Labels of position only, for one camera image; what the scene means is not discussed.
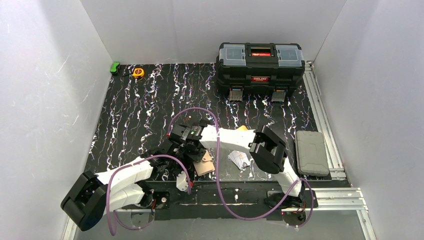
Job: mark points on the grey pad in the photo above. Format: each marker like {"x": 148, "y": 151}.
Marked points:
{"x": 311, "y": 153}

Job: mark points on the silver toolbox latch right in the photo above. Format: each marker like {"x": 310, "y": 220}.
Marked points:
{"x": 279, "y": 95}

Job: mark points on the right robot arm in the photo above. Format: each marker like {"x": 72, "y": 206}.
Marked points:
{"x": 266, "y": 148}

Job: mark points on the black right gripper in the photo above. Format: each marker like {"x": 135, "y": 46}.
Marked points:
{"x": 175, "y": 133}

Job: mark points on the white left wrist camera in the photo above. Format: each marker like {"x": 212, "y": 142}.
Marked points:
{"x": 182, "y": 183}

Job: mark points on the black plastic toolbox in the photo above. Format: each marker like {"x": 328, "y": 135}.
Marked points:
{"x": 259, "y": 68}

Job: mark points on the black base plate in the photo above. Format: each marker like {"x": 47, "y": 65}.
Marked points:
{"x": 247, "y": 199}

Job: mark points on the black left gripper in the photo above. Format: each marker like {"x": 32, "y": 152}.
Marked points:
{"x": 165, "y": 168}

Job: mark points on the orange card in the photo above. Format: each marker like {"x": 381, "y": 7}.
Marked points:
{"x": 242, "y": 128}

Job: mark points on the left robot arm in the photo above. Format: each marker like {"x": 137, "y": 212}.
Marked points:
{"x": 95, "y": 195}

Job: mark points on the green plastic object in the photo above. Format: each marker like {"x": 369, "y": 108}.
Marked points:
{"x": 114, "y": 69}

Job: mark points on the silver toolbox latch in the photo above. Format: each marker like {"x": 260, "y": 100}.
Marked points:
{"x": 235, "y": 94}
{"x": 279, "y": 95}

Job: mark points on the yellow tape measure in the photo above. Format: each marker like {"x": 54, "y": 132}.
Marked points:
{"x": 138, "y": 73}

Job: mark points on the silver toolbox latch left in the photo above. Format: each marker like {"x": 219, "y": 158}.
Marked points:
{"x": 235, "y": 94}

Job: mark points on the beige card holder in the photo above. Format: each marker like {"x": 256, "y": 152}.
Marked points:
{"x": 204, "y": 165}

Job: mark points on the aluminium frame rail right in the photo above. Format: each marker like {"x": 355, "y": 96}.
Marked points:
{"x": 334, "y": 161}

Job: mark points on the white card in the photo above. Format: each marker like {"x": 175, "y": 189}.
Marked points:
{"x": 240, "y": 159}

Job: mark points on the aluminium frame rail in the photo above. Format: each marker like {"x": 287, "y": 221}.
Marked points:
{"x": 334, "y": 161}
{"x": 328, "y": 199}

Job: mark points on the aluminium frame rail front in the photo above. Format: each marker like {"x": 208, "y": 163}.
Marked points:
{"x": 328, "y": 199}

